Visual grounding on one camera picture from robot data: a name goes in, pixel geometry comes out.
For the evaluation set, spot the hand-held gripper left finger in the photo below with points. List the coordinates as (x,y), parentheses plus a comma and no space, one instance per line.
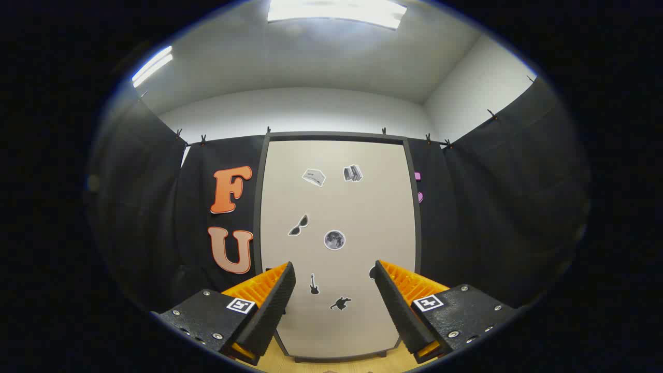
(272,311)

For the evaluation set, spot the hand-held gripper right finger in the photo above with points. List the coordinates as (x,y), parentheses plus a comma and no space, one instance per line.
(399,311)

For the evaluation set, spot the beige shoe cabinet door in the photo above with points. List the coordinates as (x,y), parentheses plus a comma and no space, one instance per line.
(352,207)

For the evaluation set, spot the dark grey shoe cabinet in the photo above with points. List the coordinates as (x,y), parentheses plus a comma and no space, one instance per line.
(336,136)

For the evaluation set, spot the black backdrop cloth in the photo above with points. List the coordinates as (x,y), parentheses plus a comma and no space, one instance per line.
(492,207)

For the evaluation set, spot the row of black cloth clips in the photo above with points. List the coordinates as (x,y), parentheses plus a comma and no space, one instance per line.
(428,138)

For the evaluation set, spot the long ceiling light strip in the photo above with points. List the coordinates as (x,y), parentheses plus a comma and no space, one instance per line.
(152,66)

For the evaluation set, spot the rectangular ceiling light panel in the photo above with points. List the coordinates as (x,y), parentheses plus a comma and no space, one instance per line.
(336,10)

